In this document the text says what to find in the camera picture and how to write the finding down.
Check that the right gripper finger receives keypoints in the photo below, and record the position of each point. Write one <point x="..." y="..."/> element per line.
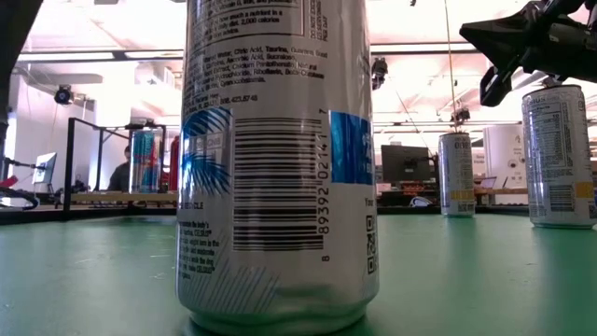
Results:
<point x="494" y="86"/>
<point x="499" y="37"/>

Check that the white Celsius can orange print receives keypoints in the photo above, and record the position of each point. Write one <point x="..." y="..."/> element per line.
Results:
<point x="557" y="163"/>
<point x="456" y="177"/>

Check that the white Celsius Arctic can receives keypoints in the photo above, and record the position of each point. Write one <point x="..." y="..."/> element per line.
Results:
<point x="280" y="186"/>

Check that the teal Red Bull can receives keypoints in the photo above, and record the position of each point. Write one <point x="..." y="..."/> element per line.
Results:
<point x="144" y="163"/>

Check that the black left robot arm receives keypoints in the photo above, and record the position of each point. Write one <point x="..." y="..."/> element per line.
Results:
<point x="14" y="46"/>

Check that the wooden shelf board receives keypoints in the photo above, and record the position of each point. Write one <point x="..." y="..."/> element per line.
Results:
<point x="116" y="198"/>

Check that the black ceiling spotlight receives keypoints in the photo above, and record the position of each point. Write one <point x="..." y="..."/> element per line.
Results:
<point x="63" y="95"/>
<point x="379" y="69"/>
<point x="461" y="115"/>
<point x="550" y="83"/>

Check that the open laptop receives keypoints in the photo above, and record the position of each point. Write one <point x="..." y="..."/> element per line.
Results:
<point x="490" y="183"/>

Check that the wooden background table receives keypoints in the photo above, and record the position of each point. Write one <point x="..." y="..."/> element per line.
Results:
<point x="499" y="190"/>

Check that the black monitor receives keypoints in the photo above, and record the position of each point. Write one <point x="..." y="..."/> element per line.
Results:
<point x="406" y="163"/>

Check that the green table mat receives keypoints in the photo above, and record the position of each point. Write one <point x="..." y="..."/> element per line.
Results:
<point x="466" y="280"/>

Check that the person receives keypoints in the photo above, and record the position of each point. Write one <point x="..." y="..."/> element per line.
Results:
<point x="120" y="179"/>

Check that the small tilted monitor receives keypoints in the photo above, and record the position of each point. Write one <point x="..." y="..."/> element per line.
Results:
<point x="44" y="169"/>

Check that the red flat object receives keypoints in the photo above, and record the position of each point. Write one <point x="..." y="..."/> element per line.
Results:
<point x="8" y="181"/>

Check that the black table border frame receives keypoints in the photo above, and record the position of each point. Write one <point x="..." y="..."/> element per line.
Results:
<point x="93" y="214"/>

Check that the black metal shelf frame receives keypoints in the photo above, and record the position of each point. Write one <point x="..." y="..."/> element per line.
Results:
<point x="70" y="163"/>

